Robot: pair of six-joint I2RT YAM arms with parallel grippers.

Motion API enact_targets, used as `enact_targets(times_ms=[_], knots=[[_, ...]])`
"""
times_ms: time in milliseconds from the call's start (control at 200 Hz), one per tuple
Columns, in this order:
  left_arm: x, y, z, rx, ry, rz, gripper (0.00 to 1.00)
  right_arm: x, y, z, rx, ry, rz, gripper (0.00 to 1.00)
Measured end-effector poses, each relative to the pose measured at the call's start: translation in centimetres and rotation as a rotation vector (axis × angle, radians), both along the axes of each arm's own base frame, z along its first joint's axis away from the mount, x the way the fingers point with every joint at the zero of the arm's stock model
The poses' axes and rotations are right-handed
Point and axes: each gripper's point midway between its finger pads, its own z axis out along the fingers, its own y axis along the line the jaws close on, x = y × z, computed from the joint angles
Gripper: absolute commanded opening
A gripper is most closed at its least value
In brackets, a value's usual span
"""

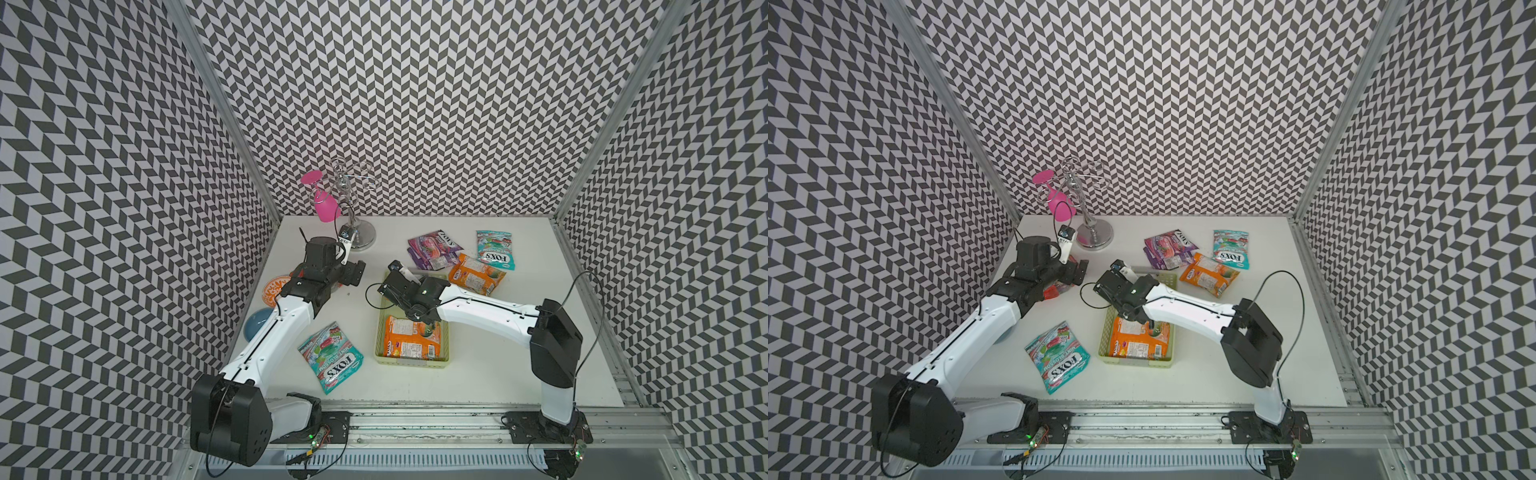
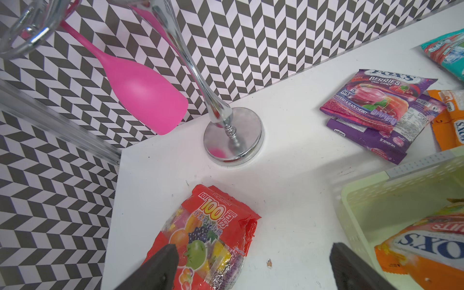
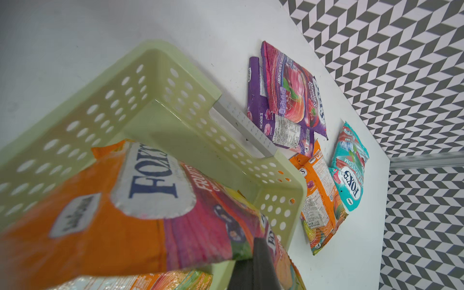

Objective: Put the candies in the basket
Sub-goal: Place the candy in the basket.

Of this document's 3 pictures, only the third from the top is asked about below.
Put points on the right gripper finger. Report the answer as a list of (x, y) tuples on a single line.
[(257, 273)]

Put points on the pink orange candy bag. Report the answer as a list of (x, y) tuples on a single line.
[(136, 210)]

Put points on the light green plastic basket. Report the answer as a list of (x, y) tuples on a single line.
[(157, 97)]

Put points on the teal candy bag back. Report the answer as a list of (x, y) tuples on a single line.
[(348, 167)]

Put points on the purple candy bag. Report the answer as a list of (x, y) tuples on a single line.
[(284, 101)]

